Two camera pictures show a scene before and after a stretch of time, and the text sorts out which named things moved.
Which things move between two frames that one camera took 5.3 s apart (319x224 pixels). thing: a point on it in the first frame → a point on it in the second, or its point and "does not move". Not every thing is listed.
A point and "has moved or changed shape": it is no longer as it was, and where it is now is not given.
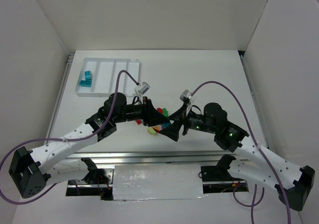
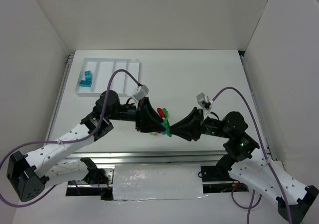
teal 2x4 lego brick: x=85 y=83 does not move
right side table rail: x=254 y=97 does not move
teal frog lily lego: x=87 y=75 does not move
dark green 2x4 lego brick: x=165 y=112 has moved or changed shape
